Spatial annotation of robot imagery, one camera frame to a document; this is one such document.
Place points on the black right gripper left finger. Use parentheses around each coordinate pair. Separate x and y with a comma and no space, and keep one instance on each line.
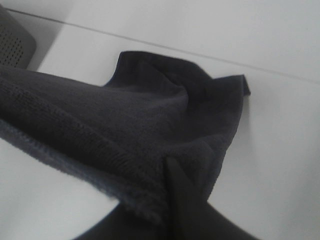
(182,185)

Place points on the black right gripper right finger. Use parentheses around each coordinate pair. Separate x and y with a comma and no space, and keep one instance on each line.
(123,224)

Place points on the dark navy towel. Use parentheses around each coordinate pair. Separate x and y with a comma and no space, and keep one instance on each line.
(117,136)

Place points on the grey perforated plastic basket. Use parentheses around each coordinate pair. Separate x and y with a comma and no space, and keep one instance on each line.
(17,45)

